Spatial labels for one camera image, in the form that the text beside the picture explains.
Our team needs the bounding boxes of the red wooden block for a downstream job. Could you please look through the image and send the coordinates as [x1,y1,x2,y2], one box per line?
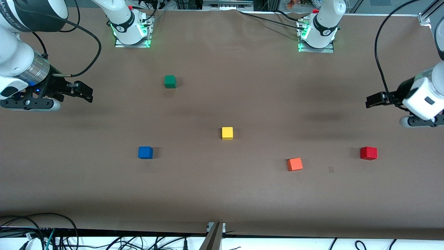
[360,146,378,160]

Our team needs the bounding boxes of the orange wooden block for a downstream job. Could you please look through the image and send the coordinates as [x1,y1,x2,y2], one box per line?
[287,158,303,172]

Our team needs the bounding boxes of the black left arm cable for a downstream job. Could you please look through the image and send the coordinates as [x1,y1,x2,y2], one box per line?
[374,0,422,111]

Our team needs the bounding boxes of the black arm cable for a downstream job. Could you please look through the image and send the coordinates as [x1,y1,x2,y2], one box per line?
[374,0,422,111]
[31,0,102,77]

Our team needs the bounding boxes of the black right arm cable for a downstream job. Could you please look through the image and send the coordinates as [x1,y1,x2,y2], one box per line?
[31,0,102,77]

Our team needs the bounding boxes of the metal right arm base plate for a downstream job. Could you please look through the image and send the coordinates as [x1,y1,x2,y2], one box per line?
[114,10,155,48]

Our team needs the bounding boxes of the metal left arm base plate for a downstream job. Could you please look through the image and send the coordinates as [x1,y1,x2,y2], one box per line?
[297,18,335,53]

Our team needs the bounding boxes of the black looped floor cable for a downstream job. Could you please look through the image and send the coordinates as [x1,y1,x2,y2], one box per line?
[0,212,79,250]

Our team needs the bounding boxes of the black cable across table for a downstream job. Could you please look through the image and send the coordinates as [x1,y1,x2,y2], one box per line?
[238,10,306,31]

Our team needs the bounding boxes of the teal cable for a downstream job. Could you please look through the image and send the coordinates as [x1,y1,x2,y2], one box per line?
[44,229,57,250]

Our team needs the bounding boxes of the silver rail behind table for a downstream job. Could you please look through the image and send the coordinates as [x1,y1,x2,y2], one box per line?
[203,0,254,10]

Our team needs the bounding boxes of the aluminium profile post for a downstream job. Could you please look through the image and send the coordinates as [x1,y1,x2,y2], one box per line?
[199,222,226,250]

